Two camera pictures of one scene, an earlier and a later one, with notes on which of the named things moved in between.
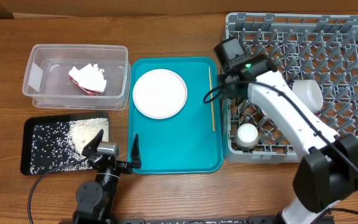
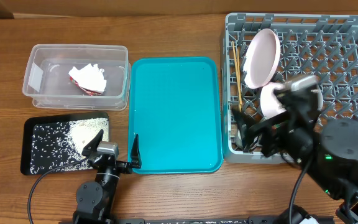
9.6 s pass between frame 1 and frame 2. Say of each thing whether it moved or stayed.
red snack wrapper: stayed
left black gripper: stayed
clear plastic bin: stayed
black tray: stayed
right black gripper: moved
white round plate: moved
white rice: stayed
